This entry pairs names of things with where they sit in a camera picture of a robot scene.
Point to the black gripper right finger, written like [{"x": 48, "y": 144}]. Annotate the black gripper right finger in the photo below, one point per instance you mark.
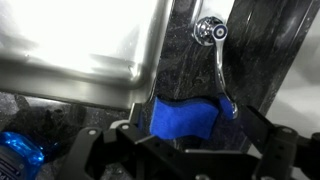
[{"x": 283, "y": 153}]

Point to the blue sponge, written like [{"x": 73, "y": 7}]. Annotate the blue sponge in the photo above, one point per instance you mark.
[{"x": 183, "y": 116}]

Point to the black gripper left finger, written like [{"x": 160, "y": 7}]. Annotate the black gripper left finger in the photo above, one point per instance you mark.
[{"x": 143, "y": 156}]

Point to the stainless steel sink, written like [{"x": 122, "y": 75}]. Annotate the stainless steel sink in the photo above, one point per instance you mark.
[{"x": 83, "y": 43}]

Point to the large blue dish soap bottle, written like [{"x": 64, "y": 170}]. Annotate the large blue dish soap bottle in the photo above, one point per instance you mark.
[{"x": 18, "y": 156}]

